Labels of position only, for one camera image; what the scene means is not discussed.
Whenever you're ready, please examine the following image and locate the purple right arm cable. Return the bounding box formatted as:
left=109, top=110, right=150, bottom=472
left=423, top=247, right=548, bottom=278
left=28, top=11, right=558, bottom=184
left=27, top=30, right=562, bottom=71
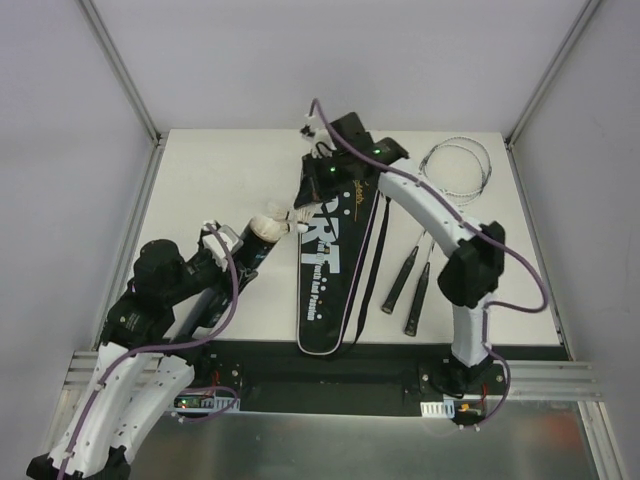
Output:
left=308, top=98, right=551, bottom=436

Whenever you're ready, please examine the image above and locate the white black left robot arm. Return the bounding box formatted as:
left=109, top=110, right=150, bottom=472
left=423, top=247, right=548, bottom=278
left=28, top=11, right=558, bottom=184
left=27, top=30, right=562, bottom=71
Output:
left=26, top=215, right=289, bottom=479

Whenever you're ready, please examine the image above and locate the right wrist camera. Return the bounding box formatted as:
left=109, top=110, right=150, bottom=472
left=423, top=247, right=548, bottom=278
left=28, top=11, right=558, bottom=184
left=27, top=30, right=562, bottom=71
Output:
left=299, top=114, right=335, bottom=158

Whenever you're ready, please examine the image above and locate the aluminium frame rail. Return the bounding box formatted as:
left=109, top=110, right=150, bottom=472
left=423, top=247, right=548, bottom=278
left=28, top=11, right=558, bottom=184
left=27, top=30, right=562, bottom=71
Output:
left=62, top=351, right=604, bottom=402

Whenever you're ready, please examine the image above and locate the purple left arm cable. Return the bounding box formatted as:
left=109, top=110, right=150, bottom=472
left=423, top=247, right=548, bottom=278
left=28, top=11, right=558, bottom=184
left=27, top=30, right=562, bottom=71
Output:
left=57, top=224, right=241, bottom=480

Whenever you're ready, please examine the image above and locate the black shuttlecock tube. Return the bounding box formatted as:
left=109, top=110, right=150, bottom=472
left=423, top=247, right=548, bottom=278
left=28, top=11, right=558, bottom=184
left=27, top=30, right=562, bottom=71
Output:
left=175, top=242, right=278, bottom=341

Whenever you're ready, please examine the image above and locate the black racket bag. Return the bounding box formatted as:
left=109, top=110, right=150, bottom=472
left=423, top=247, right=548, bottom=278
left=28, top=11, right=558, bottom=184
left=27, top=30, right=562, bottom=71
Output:
left=294, top=172, right=390, bottom=358

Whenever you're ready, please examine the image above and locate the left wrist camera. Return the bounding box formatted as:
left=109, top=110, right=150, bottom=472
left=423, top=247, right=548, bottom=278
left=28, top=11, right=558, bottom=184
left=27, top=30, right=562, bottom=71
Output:
left=199, top=222, right=243, bottom=268

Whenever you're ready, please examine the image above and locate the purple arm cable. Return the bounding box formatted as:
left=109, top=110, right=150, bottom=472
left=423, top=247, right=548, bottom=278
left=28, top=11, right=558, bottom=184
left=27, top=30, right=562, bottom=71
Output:
left=57, top=224, right=241, bottom=480
left=308, top=98, right=551, bottom=436

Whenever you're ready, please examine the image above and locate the badminton racket black grip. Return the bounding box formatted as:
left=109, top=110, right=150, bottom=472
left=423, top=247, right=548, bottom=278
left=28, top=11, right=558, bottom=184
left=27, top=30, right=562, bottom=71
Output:
left=381, top=245, right=419, bottom=315
left=403, top=239, right=436, bottom=337

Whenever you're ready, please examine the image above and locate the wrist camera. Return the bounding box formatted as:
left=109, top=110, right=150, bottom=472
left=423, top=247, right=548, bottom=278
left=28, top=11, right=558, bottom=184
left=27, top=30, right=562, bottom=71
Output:
left=299, top=114, right=335, bottom=158
left=199, top=222, right=243, bottom=268

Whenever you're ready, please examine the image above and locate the white feather shuttlecock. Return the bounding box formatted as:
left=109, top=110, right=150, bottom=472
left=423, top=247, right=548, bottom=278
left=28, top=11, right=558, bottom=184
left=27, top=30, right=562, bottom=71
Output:
left=284, top=209, right=315, bottom=235
left=250, top=215, right=289, bottom=244
left=267, top=202, right=295, bottom=223

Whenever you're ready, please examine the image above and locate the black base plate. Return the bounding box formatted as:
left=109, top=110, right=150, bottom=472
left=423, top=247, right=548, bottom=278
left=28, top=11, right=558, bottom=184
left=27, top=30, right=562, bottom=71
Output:
left=193, top=341, right=504, bottom=417

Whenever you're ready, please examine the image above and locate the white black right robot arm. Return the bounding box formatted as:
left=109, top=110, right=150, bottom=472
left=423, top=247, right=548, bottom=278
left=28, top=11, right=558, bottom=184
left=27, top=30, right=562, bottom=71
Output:
left=294, top=112, right=505, bottom=398

